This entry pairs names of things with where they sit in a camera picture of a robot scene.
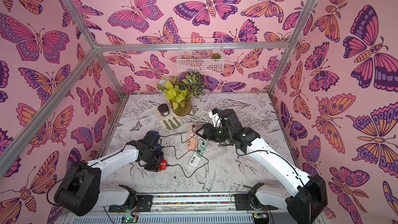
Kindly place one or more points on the white wire wall basket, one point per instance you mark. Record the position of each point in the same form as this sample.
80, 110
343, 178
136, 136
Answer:
194, 54

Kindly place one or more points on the small plant in basket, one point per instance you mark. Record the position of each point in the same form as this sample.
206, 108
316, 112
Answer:
216, 56

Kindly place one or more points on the white power strip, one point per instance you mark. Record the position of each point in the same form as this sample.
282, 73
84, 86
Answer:
195, 160

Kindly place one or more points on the potted green artificial plant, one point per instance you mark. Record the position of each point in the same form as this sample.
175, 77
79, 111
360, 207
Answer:
179, 90

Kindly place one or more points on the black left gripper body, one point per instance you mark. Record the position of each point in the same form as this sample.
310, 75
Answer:
155, 156

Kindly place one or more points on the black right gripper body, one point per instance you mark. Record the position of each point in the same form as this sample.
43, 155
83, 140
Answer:
206, 132

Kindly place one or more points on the small black jar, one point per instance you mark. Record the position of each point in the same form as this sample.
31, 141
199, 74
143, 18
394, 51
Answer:
163, 110

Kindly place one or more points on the pink power strip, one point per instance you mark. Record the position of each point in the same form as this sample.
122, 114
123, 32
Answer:
192, 138

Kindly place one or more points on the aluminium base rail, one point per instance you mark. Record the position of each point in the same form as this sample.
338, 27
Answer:
195, 208

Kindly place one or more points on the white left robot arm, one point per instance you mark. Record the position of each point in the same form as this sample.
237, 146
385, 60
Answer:
79, 191

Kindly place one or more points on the green power adapter cube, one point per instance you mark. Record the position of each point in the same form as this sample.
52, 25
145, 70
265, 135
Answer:
204, 145

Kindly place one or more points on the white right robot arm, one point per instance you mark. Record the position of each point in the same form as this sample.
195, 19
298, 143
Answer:
304, 196

